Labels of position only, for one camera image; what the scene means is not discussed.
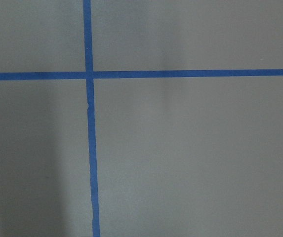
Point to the blue tape line lengthwise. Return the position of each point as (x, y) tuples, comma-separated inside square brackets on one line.
[(91, 116)]

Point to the blue tape line crosswise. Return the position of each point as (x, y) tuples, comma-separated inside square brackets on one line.
[(140, 74)]

